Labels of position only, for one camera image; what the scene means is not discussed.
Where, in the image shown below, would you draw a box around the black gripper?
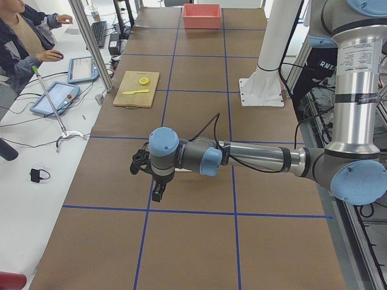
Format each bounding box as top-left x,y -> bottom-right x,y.
152,172 -> 175,202

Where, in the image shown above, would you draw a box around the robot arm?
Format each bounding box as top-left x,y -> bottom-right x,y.
147,1 -> 386,205

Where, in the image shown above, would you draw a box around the yellow plastic knife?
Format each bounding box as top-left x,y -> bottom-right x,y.
122,89 -> 150,95

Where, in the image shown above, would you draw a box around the yellow lemon slices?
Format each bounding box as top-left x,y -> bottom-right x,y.
138,77 -> 149,86

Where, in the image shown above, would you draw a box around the wooden cutting board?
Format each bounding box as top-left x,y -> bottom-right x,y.
113,71 -> 160,108

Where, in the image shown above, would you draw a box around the small black clip device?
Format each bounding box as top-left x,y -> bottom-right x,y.
30,169 -> 51,183

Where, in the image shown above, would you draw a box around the near teach pendant tablet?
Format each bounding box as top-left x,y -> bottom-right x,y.
30,82 -> 80,116

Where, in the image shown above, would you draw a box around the teach pendant tablet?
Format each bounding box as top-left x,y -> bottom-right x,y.
30,82 -> 80,116
67,57 -> 99,84

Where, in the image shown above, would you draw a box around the far teach pendant tablet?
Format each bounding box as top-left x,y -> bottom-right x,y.
67,57 -> 99,84

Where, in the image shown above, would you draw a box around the black power adapter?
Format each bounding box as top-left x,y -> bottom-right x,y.
108,33 -> 121,56

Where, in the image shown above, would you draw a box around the black keyboard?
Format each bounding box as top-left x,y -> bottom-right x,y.
91,21 -> 107,48

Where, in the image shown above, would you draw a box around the red object at corner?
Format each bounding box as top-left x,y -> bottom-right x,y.
0,271 -> 27,290

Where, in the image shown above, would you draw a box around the pink plastic bin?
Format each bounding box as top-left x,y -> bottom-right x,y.
183,4 -> 222,29

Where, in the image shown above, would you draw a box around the paper coffee cup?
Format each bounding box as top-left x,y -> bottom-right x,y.
89,5 -> 100,22

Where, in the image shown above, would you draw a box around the seated person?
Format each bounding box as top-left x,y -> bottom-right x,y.
1,1 -> 73,94

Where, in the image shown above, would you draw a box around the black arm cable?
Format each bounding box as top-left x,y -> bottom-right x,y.
190,112 -> 306,173

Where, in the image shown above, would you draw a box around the green handled reacher stick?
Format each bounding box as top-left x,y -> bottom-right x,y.
32,66 -> 85,152

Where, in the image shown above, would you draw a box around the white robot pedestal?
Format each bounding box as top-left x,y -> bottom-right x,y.
239,0 -> 304,107

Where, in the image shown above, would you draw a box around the aluminium frame post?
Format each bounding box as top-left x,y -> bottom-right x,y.
68,0 -> 112,92

